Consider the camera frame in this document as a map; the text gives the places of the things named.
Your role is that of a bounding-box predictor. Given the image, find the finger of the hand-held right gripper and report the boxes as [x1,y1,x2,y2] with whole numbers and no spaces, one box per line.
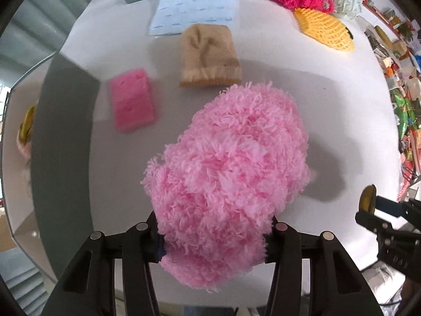
[355,211,408,234]
[375,196,421,218]

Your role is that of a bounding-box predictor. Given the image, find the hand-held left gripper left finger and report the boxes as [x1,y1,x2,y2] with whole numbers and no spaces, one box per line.
[41,211,164,316]

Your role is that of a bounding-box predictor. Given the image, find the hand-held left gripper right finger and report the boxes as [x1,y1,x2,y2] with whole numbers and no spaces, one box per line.
[265,216,384,316]

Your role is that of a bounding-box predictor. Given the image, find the yellow round puff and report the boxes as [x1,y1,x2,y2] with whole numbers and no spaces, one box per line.
[358,184,378,213]

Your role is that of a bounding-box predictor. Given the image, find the light pink fluffy cloth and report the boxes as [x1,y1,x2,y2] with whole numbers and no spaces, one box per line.
[141,81,318,293]

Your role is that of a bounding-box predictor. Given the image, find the grey box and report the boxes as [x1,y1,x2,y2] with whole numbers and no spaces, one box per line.
[0,51,101,282]

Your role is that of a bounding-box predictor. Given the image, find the salmon knit item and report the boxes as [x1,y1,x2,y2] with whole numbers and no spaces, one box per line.
[16,135,33,159]

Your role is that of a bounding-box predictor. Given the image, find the yellow soft item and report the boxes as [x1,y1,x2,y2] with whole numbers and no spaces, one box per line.
[20,105,37,142]

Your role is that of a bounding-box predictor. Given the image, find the green snack packet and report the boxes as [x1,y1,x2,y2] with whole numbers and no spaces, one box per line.
[393,94,418,139]

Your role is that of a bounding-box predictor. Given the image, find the small pink sponge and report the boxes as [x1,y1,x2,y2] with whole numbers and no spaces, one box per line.
[108,68,158,132]

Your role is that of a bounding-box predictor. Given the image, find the yellow foam net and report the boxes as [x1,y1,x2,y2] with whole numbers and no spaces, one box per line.
[293,7,356,52]

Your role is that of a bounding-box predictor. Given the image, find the tan knit hat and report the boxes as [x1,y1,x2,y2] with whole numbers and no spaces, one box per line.
[179,24,243,88]

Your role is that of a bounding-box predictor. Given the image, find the light blue quilted pad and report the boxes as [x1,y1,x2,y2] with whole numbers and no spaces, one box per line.
[146,0,240,37]

